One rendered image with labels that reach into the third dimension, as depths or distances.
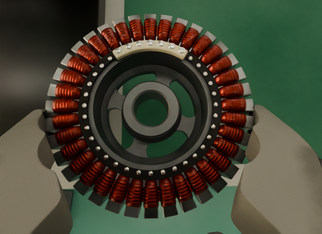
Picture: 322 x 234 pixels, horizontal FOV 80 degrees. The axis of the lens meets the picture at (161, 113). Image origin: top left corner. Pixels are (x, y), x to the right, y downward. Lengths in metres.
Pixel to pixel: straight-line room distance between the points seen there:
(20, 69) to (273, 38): 0.25
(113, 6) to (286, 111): 0.21
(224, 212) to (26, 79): 0.95
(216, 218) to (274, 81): 0.86
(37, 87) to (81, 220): 0.89
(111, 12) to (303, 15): 0.20
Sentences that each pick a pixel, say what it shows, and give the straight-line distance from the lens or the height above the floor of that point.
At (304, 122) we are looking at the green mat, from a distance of 0.23.
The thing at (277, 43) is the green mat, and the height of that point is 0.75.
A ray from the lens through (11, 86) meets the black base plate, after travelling 0.21.
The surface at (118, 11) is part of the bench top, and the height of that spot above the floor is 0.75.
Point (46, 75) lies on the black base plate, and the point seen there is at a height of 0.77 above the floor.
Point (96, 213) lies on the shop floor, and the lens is 1.02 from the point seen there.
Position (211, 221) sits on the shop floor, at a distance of 1.02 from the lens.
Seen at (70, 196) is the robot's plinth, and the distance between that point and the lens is 1.02.
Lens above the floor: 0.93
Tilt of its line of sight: 80 degrees down
